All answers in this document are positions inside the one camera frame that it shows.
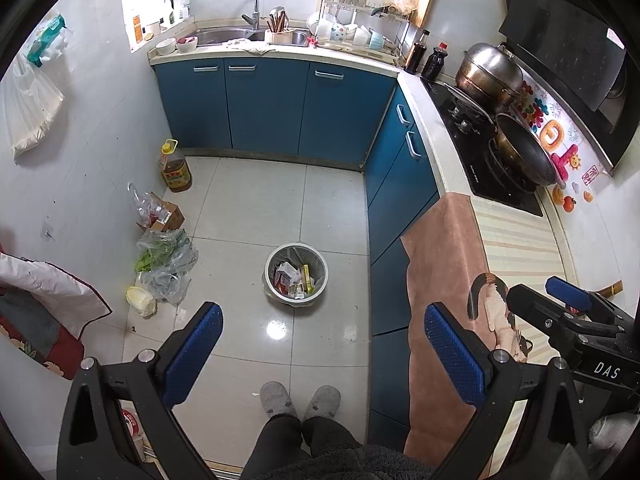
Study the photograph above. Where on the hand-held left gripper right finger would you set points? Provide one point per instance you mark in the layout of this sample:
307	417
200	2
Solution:
452	347

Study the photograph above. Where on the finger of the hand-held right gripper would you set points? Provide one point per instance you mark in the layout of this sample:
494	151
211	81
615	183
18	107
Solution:
550	317
567	292

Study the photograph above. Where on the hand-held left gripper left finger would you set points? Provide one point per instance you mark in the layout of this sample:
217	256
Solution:
197	345

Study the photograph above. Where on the white round trash bin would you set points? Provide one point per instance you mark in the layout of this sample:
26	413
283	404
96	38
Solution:
270	285

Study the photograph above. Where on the yellow box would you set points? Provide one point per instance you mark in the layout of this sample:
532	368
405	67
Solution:
308	280

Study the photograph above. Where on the person's right hand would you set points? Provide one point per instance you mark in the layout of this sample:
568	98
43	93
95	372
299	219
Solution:
615	435

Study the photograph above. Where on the wooden stick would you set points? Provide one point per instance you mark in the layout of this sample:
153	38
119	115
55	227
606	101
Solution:
611	288

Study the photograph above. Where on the striped counter mat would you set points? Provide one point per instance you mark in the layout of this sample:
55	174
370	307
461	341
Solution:
520	240

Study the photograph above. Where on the napa cabbage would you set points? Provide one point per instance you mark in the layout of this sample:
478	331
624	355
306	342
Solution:
141	301

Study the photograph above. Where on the pink-brown towel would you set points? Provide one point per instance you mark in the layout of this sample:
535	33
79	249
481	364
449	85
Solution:
440	260

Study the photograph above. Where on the bag of green vegetables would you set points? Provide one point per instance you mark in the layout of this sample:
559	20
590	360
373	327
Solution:
165	255

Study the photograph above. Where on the grey slipper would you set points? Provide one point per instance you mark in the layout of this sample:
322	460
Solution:
277	400
322	402

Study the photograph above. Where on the red snack packet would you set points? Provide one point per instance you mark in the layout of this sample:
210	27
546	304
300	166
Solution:
282	289

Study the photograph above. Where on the white red plastic bag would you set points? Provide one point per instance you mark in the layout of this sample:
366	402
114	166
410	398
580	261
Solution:
132	427

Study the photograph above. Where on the white flat carton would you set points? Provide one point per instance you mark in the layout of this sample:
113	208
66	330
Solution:
287	274

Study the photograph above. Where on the person's left leg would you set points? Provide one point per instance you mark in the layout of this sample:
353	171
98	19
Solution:
275	445

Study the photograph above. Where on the person's leg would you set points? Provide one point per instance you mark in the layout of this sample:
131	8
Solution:
330	435
275	445

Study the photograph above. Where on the small cardboard box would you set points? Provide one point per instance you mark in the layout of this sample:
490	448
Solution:
172	217

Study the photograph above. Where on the clear bin liner bag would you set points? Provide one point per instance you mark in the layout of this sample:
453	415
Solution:
312	260

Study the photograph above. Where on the dark wok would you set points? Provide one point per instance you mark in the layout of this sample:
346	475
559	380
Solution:
527	152

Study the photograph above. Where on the clear crumpled plastic bag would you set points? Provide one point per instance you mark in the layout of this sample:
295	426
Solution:
142	207

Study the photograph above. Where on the person's right leg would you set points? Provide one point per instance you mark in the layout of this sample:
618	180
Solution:
330	435

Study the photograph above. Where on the grey fuzzy robe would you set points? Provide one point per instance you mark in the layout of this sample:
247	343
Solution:
350	462

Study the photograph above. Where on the red white quilted cloth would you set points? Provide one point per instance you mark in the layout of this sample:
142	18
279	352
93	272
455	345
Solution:
45	300

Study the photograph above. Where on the black gas stove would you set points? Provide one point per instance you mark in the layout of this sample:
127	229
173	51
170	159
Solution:
475	160

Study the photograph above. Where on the blue stove base cabinet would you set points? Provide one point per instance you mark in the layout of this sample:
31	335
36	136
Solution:
395	185

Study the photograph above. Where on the cooking oil bottle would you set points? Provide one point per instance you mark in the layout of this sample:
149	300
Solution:
175	172

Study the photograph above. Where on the glass pot lid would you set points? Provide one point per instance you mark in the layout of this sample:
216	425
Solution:
467	100

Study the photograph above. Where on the steel steamer pot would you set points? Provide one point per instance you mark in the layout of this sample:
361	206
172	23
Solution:
487	72

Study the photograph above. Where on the blue sink base cabinet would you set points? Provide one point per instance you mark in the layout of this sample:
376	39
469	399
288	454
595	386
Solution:
270	105

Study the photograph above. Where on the dark bottle red cap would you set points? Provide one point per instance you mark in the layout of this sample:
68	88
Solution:
434	62

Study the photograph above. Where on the black range hood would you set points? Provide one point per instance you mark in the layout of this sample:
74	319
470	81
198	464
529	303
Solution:
565	25

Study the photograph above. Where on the tall soy sauce bottle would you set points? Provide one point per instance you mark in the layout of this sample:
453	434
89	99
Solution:
415	55

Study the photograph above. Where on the hanging white plastic bag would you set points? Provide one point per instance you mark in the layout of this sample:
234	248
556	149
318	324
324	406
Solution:
30	110

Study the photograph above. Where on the white bowl with red food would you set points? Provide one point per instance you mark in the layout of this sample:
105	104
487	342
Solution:
186	45

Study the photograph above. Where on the plain white bowl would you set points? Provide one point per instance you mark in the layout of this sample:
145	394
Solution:
165	46

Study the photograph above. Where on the white dish cloth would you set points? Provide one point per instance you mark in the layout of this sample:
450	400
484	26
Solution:
250	47

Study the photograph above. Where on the stainless steel sink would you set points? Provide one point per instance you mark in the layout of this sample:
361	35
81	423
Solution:
225	35

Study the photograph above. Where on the light blue cup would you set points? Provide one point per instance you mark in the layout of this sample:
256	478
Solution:
376	41

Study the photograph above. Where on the cream utensil holder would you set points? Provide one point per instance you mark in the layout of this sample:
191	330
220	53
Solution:
279	37

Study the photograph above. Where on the orange label bottle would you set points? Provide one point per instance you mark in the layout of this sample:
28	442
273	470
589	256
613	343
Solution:
136	27

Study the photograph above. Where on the white cup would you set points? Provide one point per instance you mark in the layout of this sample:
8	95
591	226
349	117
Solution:
361	36

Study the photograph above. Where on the white plastic bottle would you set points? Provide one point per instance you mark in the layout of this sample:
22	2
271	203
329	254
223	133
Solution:
168	14

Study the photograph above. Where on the polka dot bowl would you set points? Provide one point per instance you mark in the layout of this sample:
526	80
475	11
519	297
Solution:
338	33

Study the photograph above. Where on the metal dish rack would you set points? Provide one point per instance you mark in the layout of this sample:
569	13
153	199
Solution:
380	15

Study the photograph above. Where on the bundle of chopsticks and utensils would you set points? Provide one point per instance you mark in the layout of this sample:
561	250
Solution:
277	19

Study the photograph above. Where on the clear spray bottle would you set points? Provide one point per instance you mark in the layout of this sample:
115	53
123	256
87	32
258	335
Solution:
183	7

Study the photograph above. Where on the green wet wipes packet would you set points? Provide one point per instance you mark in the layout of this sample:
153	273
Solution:
47	40

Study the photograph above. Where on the large white bowl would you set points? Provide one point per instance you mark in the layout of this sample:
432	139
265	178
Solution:
320	25

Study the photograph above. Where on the colourful wall sticker sheet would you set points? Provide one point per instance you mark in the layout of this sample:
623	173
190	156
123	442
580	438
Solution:
555	135

